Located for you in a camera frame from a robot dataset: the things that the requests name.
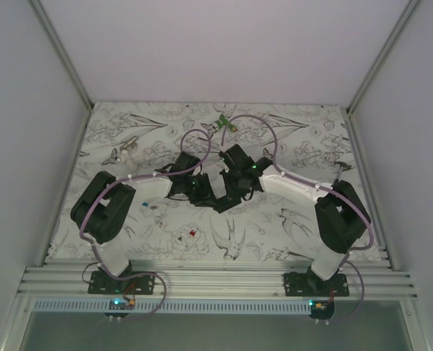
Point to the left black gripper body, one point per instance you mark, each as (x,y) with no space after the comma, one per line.
(197,189)

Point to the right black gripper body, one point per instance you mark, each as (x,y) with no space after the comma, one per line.
(234,189)

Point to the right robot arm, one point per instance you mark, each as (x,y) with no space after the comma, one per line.
(342,220)

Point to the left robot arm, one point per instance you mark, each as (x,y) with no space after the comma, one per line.
(101,211)

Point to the green toy tool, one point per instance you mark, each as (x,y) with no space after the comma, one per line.
(221,122)

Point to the floral patterned mat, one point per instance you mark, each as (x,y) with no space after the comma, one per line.
(304,139)

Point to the silver white small tool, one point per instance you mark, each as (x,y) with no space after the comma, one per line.
(125,151)

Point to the small hammer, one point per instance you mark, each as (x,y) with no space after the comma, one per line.
(343,166)

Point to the left controller board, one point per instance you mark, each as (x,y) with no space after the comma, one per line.
(119,308)

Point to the controller board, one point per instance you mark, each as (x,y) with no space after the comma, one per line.
(321,311)
(119,308)

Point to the right controller board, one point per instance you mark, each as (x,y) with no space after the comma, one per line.
(321,311)

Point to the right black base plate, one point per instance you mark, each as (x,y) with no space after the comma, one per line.
(310,285)

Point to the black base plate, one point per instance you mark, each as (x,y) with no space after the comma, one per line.
(310,285)
(102,284)

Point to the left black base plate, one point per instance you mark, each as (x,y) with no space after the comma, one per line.
(102,284)

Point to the aluminium rail frame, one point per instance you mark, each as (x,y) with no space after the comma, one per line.
(221,279)

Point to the white slotted cable duct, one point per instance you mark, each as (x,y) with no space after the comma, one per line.
(177,306)

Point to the right frame post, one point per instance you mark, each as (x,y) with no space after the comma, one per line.
(386,50)

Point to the frame post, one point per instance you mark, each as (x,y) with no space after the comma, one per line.
(60,51)
(386,50)

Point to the left frame post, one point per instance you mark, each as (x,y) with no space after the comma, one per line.
(60,51)

